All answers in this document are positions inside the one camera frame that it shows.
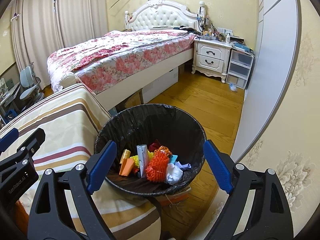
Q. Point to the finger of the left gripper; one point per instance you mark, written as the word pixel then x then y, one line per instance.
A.
pixel 8 139
pixel 29 147

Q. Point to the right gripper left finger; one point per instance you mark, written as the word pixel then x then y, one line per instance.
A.
pixel 50 217

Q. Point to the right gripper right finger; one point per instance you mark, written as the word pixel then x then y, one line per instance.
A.
pixel 270 215

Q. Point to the orange paper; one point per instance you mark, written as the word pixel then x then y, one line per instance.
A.
pixel 126 167

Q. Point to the white tissue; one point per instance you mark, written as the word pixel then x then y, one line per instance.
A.
pixel 173 174

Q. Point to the grey milk powder sachet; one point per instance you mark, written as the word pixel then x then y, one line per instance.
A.
pixel 143 156

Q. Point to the red foam fruit net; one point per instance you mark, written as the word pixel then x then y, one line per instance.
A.
pixel 156 169

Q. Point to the orange plastic bag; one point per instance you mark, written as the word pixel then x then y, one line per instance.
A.
pixel 164 151

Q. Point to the black trash bin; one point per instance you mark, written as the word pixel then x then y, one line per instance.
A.
pixel 151 125

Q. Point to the grey study desk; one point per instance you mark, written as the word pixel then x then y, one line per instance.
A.
pixel 8 98

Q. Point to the striped bed sheet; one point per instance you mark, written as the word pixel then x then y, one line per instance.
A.
pixel 71 120

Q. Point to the blue-grey desk chair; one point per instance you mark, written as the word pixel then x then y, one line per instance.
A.
pixel 31 84

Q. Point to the floral quilt bed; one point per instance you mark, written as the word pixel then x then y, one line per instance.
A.
pixel 117 65

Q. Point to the beige curtains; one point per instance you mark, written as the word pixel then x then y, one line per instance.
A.
pixel 40 27

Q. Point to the plastic drawer unit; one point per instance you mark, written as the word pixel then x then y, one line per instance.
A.
pixel 239 68

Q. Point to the white nightstand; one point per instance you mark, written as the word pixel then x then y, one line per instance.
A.
pixel 211 58

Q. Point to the white tufted headboard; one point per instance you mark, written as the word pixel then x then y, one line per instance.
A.
pixel 155 14

